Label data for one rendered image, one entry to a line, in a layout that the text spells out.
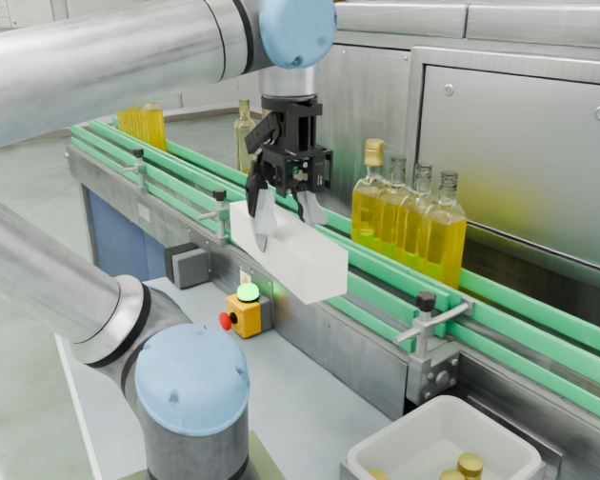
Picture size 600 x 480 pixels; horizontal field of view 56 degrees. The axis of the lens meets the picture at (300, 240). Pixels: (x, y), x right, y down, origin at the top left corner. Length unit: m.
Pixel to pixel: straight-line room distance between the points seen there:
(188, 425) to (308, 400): 0.46
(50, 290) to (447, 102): 0.76
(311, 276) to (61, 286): 0.29
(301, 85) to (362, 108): 0.63
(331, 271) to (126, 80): 0.37
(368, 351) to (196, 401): 0.45
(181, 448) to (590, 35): 0.78
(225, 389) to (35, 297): 0.21
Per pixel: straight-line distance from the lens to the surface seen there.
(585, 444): 0.90
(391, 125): 1.25
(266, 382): 1.07
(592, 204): 0.98
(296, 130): 0.68
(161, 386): 0.59
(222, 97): 7.48
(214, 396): 0.58
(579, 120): 0.97
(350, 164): 1.37
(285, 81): 0.68
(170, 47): 0.47
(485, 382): 0.95
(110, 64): 0.45
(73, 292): 0.64
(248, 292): 1.16
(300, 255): 0.70
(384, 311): 0.94
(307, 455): 0.93
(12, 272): 0.62
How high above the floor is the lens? 1.40
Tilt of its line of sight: 23 degrees down
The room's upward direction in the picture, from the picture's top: straight up
